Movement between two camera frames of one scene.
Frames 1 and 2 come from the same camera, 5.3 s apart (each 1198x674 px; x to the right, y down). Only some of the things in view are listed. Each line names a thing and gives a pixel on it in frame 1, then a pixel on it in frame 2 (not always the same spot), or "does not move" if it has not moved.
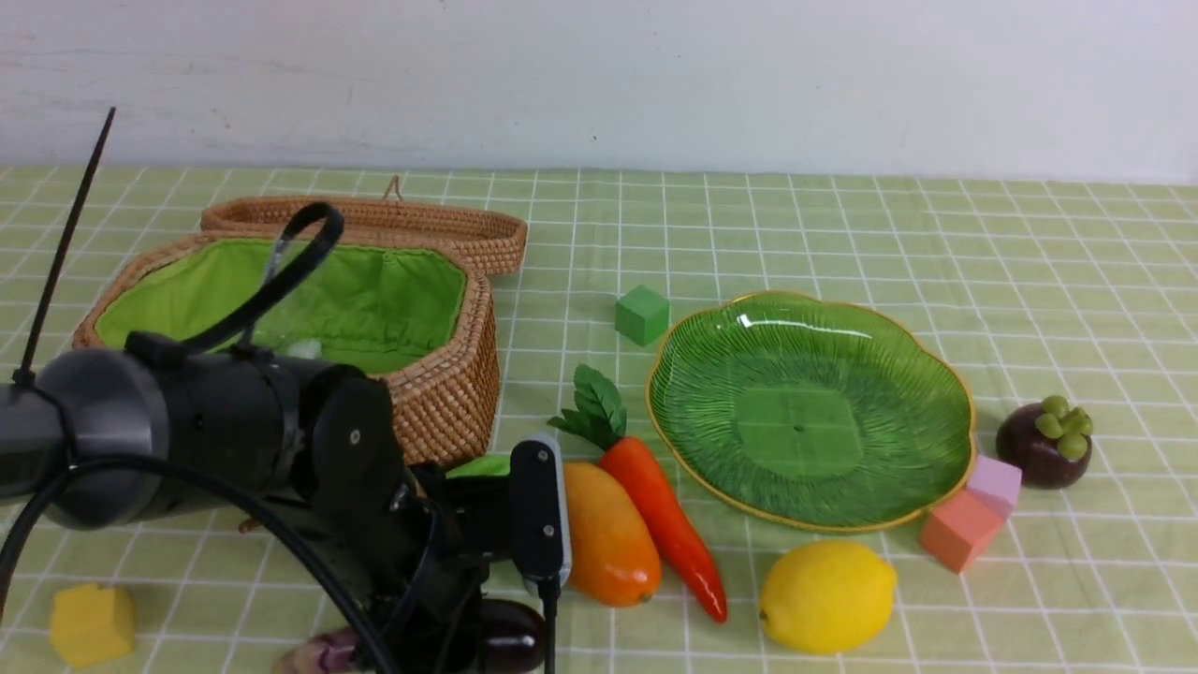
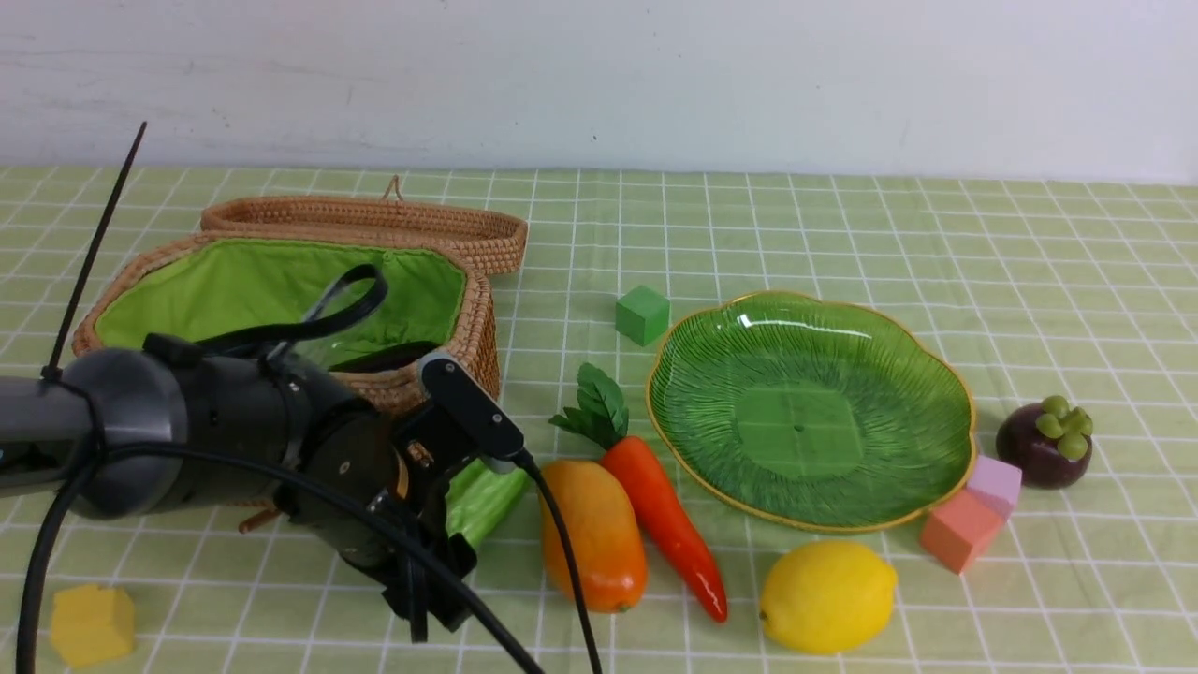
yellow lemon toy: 828,596 does not move
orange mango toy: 614,562 does not move
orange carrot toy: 598,418 does not move
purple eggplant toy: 513,637 → 392,356
